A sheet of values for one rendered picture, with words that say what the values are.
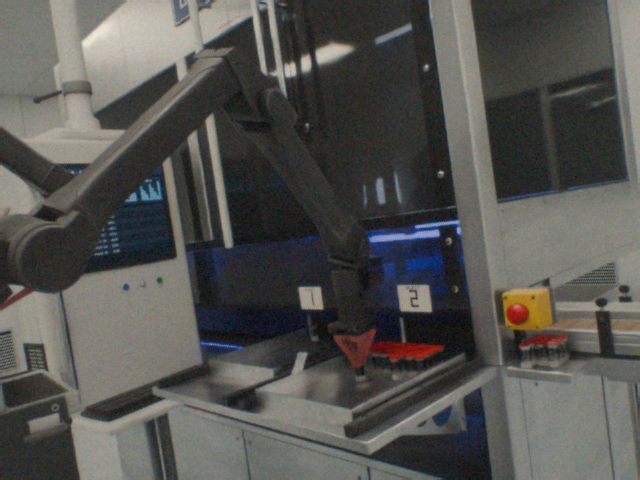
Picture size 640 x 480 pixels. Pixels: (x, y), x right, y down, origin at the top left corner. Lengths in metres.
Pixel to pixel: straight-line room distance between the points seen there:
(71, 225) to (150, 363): 1.14
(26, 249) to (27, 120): 5.95
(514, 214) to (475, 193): 0.14
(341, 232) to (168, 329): 0.91
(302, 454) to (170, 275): 0.68
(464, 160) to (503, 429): 0.55
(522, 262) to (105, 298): 1.12
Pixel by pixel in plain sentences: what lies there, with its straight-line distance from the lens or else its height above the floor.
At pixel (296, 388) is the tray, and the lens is 1.18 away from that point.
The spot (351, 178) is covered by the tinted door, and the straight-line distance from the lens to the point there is 1.34.
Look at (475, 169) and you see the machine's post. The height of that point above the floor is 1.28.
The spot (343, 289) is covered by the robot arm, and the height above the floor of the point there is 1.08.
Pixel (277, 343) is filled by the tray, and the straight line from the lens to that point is 1.58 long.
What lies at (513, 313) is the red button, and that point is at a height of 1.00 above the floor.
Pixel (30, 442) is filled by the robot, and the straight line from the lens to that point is 0.82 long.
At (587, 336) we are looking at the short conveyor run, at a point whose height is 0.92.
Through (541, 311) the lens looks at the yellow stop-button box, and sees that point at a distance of 1.11.
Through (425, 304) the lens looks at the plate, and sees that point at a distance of 1.24.
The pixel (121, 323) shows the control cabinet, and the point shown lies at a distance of 1.71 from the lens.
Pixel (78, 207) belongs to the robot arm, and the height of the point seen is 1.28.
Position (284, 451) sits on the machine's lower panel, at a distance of 1.77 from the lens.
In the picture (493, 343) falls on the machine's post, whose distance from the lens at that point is 1.18.
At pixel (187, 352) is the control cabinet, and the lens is 1.86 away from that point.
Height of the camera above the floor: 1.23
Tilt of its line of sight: 3 degrees down
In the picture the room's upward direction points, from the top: 8 degrees counter-clockwise
